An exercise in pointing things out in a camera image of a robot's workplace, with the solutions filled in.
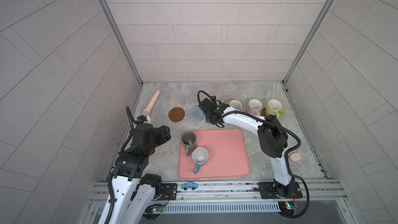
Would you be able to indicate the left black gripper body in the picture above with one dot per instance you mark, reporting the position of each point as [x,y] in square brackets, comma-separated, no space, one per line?
[159,137]

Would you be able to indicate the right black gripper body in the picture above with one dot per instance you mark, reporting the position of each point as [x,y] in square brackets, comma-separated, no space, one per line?
[209,118]

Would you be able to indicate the blue woven coaster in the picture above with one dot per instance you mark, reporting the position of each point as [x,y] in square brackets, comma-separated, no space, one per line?
[195,114]

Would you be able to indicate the teal handled mug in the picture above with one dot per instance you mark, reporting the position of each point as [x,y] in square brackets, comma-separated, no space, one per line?
[236,104]

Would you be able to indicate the dark wooden coaster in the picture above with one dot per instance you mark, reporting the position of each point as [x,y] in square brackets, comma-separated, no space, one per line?
[263,112]
[176,114]

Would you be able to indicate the grey metal mug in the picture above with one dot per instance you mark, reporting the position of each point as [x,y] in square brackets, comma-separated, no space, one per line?
[188,140]

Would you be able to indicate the white mug pink handle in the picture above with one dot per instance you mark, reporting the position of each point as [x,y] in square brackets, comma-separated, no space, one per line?
[254,107]

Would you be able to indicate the blue handled mug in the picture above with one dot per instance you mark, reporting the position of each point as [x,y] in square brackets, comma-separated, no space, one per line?
[199,156]

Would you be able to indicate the green mug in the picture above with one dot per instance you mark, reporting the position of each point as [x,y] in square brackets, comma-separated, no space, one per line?
[275,108]

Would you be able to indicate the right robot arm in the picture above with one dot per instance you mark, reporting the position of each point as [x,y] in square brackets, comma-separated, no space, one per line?
[275,141]

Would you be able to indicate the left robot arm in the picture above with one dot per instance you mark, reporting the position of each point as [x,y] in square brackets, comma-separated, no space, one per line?
[130,191]

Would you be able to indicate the beige wooden pestle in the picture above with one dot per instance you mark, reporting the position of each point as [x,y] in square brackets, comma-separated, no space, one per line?
[151,102]

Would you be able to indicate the pink silicone tray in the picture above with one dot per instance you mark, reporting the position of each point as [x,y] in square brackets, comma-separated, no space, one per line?
[227,155]

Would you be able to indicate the blue toy car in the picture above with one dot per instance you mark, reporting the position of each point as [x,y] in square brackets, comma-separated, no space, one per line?
[189,185]

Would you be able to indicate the left circuit board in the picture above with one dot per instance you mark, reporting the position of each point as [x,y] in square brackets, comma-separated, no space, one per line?
[154,209]

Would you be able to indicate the circuit board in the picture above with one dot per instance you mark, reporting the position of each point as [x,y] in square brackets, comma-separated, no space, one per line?
[288,208]
[154,209]

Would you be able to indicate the pink round disc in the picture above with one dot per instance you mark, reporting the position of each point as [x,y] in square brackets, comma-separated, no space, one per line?
[295,157]

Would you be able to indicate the right circuit board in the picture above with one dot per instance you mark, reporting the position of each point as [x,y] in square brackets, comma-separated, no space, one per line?
[288,208]

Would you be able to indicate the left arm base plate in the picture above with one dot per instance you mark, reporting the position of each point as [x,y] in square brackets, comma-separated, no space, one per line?
[168,192]

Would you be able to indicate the aluminium rail frame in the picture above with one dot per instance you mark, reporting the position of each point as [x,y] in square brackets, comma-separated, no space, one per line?
[232,197]

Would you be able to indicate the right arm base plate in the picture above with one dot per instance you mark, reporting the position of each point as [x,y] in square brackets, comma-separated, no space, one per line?
[267,190]

